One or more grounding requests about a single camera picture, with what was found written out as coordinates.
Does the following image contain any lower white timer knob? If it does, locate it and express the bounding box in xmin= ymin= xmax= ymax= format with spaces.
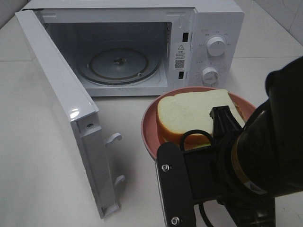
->
xmin=201 ymin=67 xmax=219 ymax=85

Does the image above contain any sandwich with lettuce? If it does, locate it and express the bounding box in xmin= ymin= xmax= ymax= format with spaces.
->
xmin=156 ymin=89 xmax=245 ymax=145

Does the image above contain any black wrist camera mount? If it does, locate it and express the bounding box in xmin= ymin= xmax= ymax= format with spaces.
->
xmin=156 ymin=142 xmax=226 ymax=227

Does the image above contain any upper white power knob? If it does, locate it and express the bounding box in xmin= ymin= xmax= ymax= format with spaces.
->
xmin=206 ymin=35 xmax=226 ymax=57

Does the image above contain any white microwave oven body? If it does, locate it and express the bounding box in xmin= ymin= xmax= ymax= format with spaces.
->
xmin=21 ymin=0 xmax=244 ymax=96

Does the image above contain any white microwave door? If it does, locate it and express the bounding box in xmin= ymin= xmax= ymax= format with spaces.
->
xmin=16 ymin=10 xmax=125 ymax=218

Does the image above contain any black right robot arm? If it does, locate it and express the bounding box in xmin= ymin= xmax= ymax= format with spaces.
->
xmin=211 ymin=58 xmax=303 ymax=227

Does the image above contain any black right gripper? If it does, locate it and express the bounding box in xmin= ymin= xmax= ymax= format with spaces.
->
xmin=210 ymin=105 xmax=270 ymax=227

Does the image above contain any pink round plate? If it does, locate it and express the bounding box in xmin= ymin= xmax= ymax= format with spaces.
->
xmin=141 ymin=87 xmax=256 ymax=160

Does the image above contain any white warning label sticker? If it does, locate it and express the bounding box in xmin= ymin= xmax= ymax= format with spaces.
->
xmin=174 ymin=43 xmax=186 ymax=70

